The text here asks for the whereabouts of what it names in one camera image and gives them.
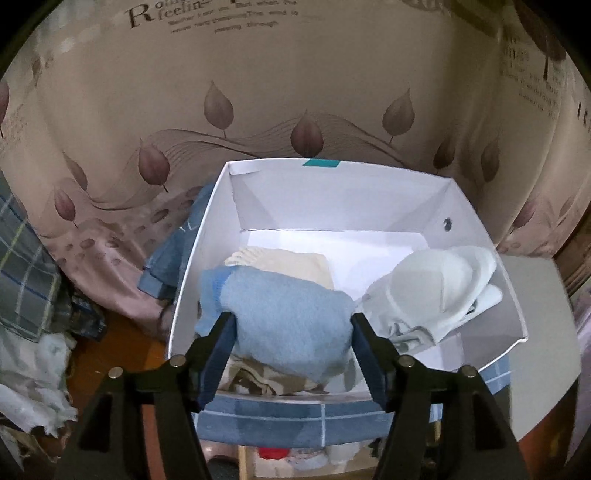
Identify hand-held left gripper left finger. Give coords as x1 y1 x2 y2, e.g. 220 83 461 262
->
55 311 239 480

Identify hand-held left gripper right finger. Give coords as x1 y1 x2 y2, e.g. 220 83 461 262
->
350 312 532 480

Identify light blue underwear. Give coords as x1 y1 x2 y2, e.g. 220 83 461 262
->
195 267 356 381

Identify white bra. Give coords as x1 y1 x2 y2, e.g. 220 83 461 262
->
362 246 504 356

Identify wooden drawer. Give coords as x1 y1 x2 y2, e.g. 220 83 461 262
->
238 444 386 480

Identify pile of underwear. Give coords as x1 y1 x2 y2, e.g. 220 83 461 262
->
254 443 379 478

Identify cream underwear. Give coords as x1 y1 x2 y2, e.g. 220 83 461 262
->
225 247 335 291

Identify white shoe box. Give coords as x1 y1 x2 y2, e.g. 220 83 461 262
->
165 158 529 407

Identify blue checked cloth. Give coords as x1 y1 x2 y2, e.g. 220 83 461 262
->
139 182 511 450

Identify blue printed packet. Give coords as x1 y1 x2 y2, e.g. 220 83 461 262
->
69 291 107 342

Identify white round table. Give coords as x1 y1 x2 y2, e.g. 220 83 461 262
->
429 254 583 444

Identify white plastic bag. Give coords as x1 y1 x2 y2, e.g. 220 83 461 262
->
0 332 79 439

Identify grey plaid cloth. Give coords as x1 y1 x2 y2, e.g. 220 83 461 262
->
0 173 75 342

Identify leaf print curtain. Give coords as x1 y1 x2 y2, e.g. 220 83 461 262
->
0 0 591 335

